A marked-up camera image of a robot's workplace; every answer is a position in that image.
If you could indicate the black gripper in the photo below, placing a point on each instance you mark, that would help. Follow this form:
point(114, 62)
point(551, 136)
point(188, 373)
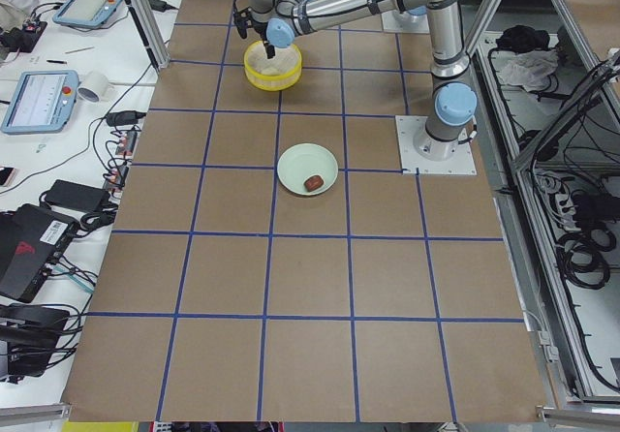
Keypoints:
point(264, 36)

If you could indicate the white steamed bun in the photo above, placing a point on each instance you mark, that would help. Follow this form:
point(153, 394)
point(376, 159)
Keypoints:
point(271, 71)

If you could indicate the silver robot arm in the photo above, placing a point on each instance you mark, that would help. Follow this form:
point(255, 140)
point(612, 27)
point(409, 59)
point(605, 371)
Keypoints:
point(279, 22)

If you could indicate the lower yellow steamer layer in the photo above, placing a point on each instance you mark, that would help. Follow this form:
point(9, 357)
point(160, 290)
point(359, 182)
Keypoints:
point(287, 59)

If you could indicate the light green plate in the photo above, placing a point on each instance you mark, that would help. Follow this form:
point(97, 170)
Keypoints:
point(302, 160)

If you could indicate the small black power brick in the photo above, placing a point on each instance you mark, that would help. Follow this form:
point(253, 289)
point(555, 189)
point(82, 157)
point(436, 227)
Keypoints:
point(161, 6)

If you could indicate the brown steamed bun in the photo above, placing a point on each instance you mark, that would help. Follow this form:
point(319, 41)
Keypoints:
point(313, 183)

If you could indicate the white tape roll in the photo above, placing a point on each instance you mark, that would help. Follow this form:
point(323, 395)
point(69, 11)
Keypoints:
point(95, 88)

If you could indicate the far blue teach pendant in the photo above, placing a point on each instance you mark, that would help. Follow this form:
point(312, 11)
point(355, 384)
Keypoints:
point(87, 14)

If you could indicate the blue teach pendant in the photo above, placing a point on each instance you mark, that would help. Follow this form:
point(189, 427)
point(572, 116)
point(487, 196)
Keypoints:
point(42, 103)
point(87, 14)

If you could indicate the white power strip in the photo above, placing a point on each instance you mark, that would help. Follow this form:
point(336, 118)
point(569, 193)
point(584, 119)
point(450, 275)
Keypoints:
point(121, 151)

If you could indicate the near blue teach pendant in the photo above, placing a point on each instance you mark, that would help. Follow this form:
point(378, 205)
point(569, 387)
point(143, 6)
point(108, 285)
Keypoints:
point(42, 103)

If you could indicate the black cloth bundle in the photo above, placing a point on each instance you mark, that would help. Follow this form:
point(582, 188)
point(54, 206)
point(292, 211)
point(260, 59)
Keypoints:
point(522, 38)

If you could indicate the black power adapter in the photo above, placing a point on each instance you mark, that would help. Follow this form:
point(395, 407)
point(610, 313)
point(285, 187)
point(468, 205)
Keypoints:
point(75, 196)

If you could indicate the white crumpled cloth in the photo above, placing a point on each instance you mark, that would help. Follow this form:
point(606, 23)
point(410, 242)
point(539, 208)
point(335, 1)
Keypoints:
point(530, 70)

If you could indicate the smartphone on table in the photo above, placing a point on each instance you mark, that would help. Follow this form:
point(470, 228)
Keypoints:
point(7, 174)

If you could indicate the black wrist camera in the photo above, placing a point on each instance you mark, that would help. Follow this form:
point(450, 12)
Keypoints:
point(242, 20)

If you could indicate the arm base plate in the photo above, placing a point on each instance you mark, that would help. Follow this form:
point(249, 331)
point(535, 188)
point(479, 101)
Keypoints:
point(421, 154)
point(405, 23)

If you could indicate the aluminium frame post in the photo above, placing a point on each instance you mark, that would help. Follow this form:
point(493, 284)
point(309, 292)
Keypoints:
point(149, 33)

